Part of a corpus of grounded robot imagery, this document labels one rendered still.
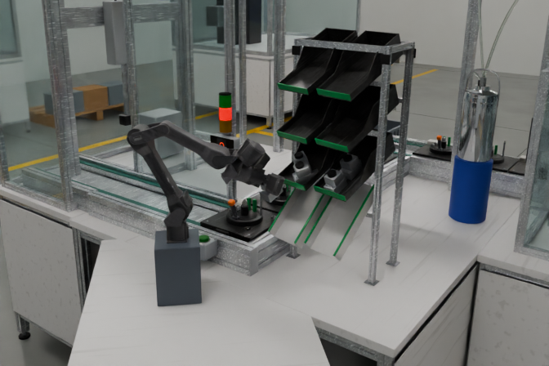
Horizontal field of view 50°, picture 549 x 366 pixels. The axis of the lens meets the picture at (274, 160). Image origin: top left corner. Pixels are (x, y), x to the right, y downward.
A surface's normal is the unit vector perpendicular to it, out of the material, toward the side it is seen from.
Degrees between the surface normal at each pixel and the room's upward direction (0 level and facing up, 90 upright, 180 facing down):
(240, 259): 90
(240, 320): 0
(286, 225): 45
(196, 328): 0
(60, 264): 90
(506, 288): 90
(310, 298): 0
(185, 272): 90
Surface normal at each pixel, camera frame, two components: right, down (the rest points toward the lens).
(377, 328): 0.01, -0.95
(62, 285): -0.58, 0.25
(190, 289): 0.16, 0.31
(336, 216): -0.50, -0.53
